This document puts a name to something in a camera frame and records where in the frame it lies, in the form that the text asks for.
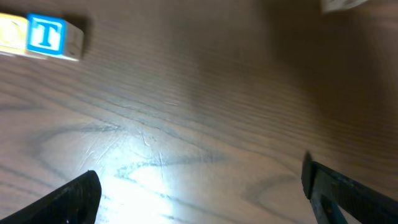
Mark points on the yellow O block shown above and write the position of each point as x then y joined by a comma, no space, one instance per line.
13,34

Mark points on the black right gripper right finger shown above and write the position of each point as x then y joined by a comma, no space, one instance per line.
329,192

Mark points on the blue T letter block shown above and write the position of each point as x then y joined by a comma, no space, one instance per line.
54,37

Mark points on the yellow block lower right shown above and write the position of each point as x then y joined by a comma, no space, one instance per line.
339,5

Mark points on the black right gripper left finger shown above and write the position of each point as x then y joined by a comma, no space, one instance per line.
75,202

